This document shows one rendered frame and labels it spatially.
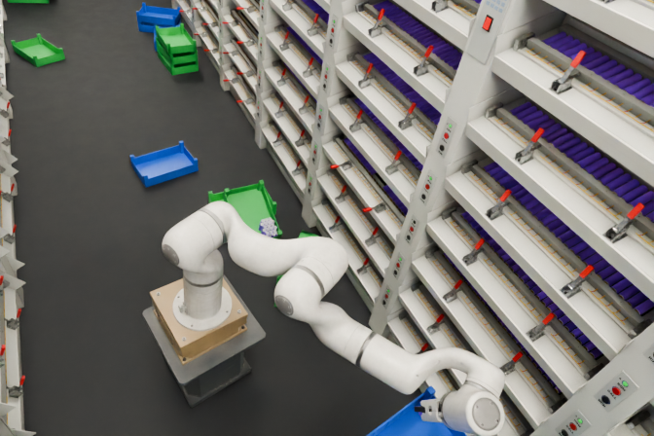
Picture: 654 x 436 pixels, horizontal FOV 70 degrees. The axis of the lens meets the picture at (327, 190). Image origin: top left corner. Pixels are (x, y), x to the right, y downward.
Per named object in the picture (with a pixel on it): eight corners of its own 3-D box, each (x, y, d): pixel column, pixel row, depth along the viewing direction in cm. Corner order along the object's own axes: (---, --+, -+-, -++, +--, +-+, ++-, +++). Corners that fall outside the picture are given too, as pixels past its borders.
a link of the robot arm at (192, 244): (231, 271, 145) (236, 217, 130) (185, 308, 133) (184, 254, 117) (203, 250, 149) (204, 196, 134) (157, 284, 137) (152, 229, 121)
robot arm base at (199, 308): (185, 341, 145) (184, 307, 133) (164, 294, 156) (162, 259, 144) (240, 317, 155) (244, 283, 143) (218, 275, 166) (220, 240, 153)
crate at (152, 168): (145, 188, 247) (143, 176, 242) (131, 165, 258) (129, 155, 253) (198, 170, 263) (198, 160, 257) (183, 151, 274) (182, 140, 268)
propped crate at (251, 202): (279, 238, 233) (282, 233, 226) (240, 250, 225) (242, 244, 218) (260, 187, 243) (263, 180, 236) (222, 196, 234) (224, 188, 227)
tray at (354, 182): (396, 248, 172) (396, 234, 164) (323, 152, 209) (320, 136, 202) (442, 225, 176) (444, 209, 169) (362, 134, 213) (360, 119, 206)
